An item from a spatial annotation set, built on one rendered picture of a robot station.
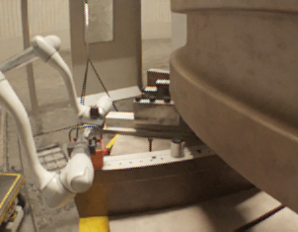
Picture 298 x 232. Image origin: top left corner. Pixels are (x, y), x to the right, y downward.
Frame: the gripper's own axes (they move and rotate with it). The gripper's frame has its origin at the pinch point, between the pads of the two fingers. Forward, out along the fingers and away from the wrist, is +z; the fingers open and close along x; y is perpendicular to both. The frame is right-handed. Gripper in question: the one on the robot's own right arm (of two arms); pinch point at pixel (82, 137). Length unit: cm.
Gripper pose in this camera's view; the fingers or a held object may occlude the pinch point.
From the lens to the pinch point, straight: 122.1
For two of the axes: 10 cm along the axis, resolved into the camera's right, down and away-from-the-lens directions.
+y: -0.2, -9.2, -3.9
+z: -2.1, -3.7, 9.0
